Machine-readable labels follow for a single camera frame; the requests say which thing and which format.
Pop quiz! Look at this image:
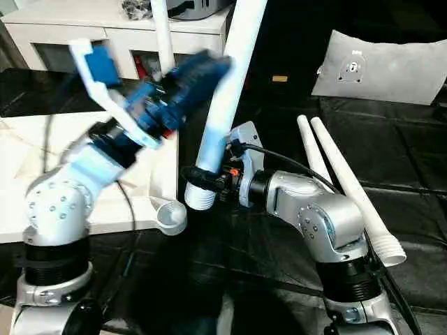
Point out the white plastic table leg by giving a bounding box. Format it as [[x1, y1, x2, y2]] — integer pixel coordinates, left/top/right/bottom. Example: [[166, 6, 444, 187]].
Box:
[[149, 0, 176, 79], [182, 0, 269, 211], [296, 114, 337, 187], [309, 116, 408, 268]]

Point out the white plastic table top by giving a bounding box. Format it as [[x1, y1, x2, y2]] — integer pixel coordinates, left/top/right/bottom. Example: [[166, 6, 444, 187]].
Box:
[[0, 108, 189, 244]]

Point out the cluster of small bottles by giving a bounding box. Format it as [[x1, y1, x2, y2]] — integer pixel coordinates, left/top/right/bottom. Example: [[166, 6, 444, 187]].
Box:
[[133, 53, 164, 80]]

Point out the grey bag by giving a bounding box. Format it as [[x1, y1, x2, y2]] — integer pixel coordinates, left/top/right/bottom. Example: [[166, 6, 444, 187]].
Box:
[[168, 0, 236, 20]]

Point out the black cabinet with yellow label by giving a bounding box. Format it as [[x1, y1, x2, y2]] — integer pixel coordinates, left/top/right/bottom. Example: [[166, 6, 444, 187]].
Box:
[[227, 0, 335, 95]]

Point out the black work mat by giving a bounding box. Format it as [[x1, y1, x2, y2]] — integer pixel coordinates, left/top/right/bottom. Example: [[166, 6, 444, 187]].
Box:
[[0, 66, 447, 335]]

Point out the white cabinet with glass doors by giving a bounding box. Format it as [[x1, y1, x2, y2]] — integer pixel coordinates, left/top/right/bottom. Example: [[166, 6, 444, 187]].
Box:
[[0, 0, 233, 79]]

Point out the white cushion with badge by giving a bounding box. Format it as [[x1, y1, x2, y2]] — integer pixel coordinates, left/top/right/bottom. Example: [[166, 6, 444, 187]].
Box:
[[310, 29, 447, 106]]

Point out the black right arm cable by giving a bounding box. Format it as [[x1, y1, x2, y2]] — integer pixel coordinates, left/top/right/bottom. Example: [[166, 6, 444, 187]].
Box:
[[237, 143, 420, 335]]

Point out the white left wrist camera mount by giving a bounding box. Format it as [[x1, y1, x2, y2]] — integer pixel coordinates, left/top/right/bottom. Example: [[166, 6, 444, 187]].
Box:
[[68, 38, 163, 151]]

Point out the dark cable bundle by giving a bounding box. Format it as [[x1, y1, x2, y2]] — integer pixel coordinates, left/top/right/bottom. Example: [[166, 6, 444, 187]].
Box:
[[122, 0, 154, 20]]

